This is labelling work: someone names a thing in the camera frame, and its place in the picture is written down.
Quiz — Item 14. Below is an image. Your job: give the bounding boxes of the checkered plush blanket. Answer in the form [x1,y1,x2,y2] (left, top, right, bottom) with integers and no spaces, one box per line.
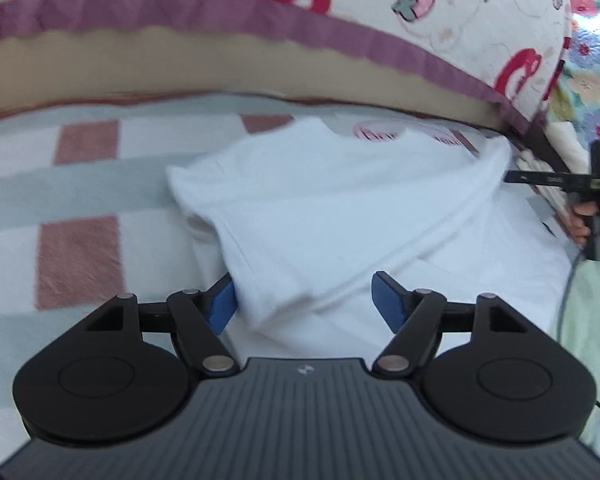
[0,95,571,461]

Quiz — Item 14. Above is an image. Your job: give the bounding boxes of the white t-shirt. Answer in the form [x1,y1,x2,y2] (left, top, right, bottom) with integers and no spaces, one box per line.
[166,117,513,333]

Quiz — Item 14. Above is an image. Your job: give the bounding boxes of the cartoon printed cushion purple trim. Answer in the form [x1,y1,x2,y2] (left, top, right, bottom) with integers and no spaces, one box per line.
[0,0,573,137]

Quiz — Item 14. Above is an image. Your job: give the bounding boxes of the person's right hand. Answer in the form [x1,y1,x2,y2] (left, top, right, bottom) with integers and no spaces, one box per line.
[564,199,595,252]

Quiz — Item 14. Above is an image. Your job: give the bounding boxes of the floral printed cloth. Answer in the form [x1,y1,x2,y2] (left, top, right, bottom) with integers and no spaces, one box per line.
[545,0,600,173]

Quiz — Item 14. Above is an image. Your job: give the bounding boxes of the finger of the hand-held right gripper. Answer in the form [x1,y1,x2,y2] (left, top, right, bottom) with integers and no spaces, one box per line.
[504,170,595,194]

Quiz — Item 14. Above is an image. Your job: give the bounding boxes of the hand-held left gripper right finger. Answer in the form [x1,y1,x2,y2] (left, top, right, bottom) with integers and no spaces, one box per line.
[371,270,531,378]

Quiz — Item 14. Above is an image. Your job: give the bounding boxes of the white garment with pink print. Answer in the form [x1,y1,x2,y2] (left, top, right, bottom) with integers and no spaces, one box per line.
[280,119,577,362]

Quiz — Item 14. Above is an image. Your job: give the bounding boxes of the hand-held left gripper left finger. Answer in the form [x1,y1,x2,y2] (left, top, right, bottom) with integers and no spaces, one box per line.
[82,271,241,377]

